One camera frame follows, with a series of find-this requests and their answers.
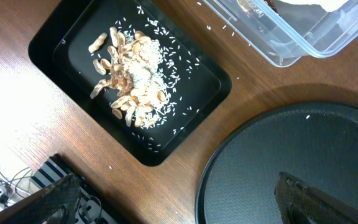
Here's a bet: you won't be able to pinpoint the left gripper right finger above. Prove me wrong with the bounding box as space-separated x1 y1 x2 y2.
274 172 358 224

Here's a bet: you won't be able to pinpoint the round black serving tray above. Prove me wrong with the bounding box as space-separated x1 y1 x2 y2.
195 103 358 223

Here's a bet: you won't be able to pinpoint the striped electronics box with cables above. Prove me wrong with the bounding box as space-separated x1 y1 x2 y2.
0 154 128 223

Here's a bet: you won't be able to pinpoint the food scraps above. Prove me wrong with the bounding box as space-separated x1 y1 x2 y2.
88 4 201 153

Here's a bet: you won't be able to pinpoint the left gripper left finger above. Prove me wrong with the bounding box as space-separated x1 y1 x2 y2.
0 174 80 224

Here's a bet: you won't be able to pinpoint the black rectangular tray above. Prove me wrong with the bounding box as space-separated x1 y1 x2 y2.
29 0 231 166

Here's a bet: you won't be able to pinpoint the clear plastic waste bin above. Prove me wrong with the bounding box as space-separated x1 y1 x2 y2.
205 0 358 67

